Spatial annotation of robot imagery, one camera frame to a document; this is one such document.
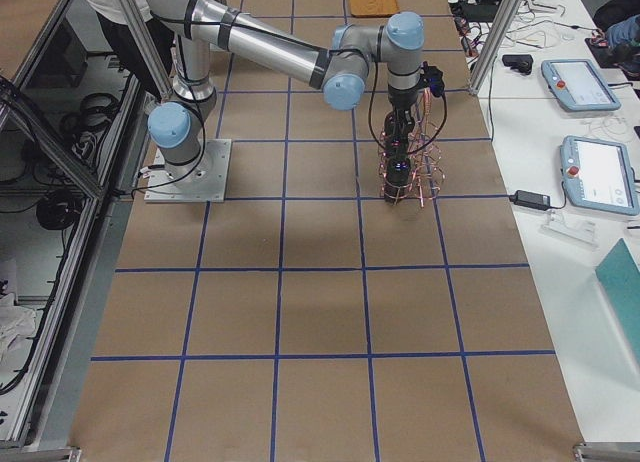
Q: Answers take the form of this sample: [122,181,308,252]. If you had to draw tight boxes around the aluminium frame post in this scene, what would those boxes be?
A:
[468,0,522,96]

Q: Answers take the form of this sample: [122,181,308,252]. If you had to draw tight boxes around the teach pendant near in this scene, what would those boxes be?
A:
[560,136,639,216]

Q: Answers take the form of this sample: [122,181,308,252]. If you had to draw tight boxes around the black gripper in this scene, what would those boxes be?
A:
[384,85,419,132]

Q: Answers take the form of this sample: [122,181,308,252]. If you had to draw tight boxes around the copper wire bottle basket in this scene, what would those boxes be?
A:
[378,88,445,206]

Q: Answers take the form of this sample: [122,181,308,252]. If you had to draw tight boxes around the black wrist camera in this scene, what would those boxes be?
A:
[422,61,445,98]

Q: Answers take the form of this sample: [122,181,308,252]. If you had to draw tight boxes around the black power brick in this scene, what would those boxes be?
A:
[502,54,533,75]

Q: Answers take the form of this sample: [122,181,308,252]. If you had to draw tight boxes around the teach pendant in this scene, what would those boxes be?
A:
[541,59,621,112]
[560,136,639,216]

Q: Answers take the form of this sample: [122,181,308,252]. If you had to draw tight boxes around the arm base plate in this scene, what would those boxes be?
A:
[144,139,232,203]

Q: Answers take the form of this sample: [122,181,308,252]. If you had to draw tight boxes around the teal folder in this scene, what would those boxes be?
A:
[595,239,639,363]

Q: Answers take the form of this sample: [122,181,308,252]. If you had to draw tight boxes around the black power adapter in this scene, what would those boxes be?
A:
[509,190,551,211]

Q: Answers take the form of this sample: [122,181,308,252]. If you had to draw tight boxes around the dark wine bottle right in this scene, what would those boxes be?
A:
[383,142,411,203]

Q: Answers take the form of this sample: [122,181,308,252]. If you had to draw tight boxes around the teach pendant far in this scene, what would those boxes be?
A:
[541,59,621,112]

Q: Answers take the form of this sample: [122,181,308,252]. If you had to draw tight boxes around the clear acrylic stand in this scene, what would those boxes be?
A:
[540,209,599,250]

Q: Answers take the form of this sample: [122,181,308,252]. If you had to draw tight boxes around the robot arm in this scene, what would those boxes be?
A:
[146,0,425,185]

